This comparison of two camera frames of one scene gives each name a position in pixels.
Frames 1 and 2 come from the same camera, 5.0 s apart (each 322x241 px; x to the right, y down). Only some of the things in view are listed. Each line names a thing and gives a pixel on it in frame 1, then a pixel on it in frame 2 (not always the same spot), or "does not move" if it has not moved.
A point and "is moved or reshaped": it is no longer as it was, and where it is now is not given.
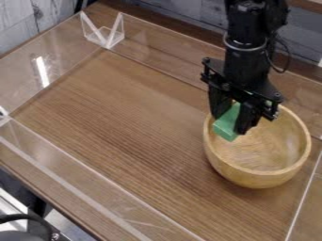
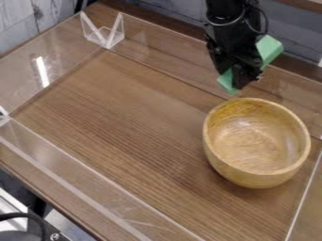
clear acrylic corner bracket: (104, 37) does not move
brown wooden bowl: (264, 156) does not move
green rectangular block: (224, 125) is moved or reshaped
